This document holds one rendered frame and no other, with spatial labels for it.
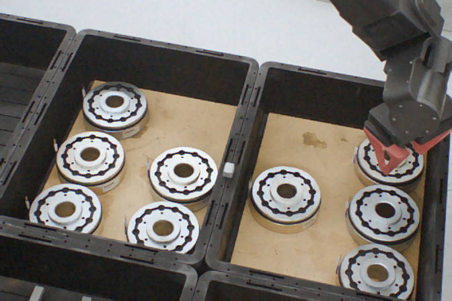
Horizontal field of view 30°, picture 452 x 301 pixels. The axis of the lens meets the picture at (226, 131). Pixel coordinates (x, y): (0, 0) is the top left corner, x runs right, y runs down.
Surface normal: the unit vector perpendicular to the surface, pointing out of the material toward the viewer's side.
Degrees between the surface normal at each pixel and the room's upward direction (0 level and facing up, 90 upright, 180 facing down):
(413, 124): 90
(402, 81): 44
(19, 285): 0
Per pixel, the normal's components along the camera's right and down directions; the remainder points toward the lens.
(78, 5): 0.04, -0.67
